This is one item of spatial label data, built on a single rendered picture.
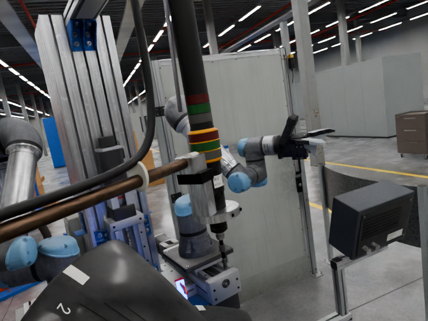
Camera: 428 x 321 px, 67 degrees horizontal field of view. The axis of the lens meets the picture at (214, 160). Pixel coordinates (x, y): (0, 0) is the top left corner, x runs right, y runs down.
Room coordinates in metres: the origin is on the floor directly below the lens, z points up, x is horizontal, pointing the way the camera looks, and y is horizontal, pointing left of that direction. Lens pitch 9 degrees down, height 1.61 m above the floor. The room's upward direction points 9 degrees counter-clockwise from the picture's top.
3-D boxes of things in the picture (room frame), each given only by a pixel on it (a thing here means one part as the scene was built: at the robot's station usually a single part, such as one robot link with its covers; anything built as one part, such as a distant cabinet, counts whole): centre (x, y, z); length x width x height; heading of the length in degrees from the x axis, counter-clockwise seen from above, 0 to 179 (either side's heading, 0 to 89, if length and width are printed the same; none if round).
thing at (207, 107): (0.45, 0.01, 1.61); 0.03 x 0.03 x 0.01
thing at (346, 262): (1.02, -0.44, 1.04); 0.24 x 0.03 x 0.03; 112
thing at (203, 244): (1.28, 0.13, 1.09); 0.15 x 0.15 x 0.10
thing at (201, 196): (0.44, 0.01, 1.50); 0.09 x 0.07 x 0.10; 147
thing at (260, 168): (1.23, -0.15, 1.34); 0.11 x 0.08 x 0.11; 147
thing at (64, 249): (1.02, 0.56, 1.20); 0.13 x 0.12 x 0.14; 96
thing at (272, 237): (2.48, -0.20, 1.10); 1.21 x 0.06 x 2.20; 112
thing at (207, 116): (0.45, 0.01, 1.60); 0.03 x 0.03 x 0.01
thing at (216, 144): (0.45, 0.01, 1.56); 0.04 x 0.04 x 0.01
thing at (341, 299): (0.99, -0.35, 0.96); 0.03 x 0.03 x 0.20; 22
